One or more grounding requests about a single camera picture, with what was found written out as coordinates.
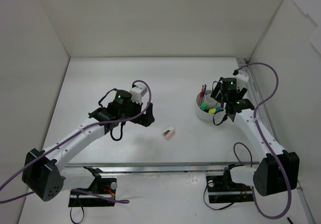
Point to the green cap black highlighter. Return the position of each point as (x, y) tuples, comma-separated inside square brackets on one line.
[(203, 106)]

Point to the yellow cap black highlighter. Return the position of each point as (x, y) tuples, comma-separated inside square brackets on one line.
[(212, 111)]

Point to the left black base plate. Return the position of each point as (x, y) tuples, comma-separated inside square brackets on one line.
[(104, 186)]

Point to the blue pen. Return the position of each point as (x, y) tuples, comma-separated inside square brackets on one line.
[(204, 92)]

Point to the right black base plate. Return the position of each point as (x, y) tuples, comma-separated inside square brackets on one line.
[(218, 192)]

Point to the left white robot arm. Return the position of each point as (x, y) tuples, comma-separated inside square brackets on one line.
[(43, 171)]

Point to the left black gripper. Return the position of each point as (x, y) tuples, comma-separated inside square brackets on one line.
[(144, 114)]

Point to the white divided round container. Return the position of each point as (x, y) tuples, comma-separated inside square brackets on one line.
[(210, 102)]

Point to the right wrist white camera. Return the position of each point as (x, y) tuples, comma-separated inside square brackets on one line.
[(242, 78)]

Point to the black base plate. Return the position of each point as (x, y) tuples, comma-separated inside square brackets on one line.
[(104, 186), (218, 192)]

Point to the red pen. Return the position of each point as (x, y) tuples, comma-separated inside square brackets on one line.
[(200, 95)]

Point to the wrist white camera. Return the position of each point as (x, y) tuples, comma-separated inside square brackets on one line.
[(242, 78), (137, 93)]

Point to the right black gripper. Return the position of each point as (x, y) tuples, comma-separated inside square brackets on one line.
[(219, 93)]

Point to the pink white stapler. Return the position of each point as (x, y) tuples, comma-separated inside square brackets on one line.
[(168, 132)]

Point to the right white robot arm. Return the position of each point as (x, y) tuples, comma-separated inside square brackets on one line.
[(278, 169)]

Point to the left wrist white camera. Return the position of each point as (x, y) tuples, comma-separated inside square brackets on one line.
[(137, 93)]

